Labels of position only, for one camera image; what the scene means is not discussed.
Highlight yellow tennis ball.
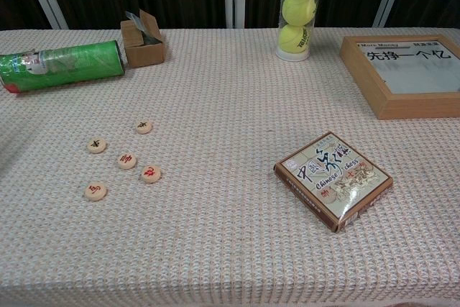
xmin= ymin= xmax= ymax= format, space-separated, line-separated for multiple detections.
xmin=282 ymin=0 xmax=317 ymax=27
xmin=278 ymin=24 xmax=311 ymax=52

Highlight black soldier wooden chess piece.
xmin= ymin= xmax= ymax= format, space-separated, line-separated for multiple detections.
xmin=135 ymin=120 xmax=154 ymax=135
xmin=86 ymin=137 xmax=108 ymax=155

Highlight red cannon wooden chess piece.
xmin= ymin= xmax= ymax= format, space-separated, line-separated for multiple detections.
xmin=140 ymin=165 xmax=162 ymax=184

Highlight green chip can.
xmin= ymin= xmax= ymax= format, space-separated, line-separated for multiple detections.
xmin=0 ymin=40 xmax=126 ymax=95

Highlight small patterned square box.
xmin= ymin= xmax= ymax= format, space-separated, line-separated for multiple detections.
xmin=273 ymin=131 xmax=394 ymax=233

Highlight red general wooden chess piece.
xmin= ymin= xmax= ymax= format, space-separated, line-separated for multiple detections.
xmin=117 ymin=152 xmax=138 ymax=170

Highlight beige woven tablecloth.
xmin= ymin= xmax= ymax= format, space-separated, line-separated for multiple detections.
xmin=0 ymin=27 xmax=460 ymax=307

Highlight wooden framed money box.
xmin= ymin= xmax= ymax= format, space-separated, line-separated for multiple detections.
xmin=339 ymin=35 xmax=460 ymax=121

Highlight red horse wooden chess piece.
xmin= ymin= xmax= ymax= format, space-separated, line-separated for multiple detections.
xmin=84 ymin=183 xmax=109 ymax=202

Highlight wooden block pieces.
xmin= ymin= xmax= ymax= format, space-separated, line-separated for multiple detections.
xmin=120 ymin=8 xmax=167 ymax=69

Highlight grey plastic bag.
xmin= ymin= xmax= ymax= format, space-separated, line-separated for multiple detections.
xmin=124 ymin=11 xmax=162 ymax=46

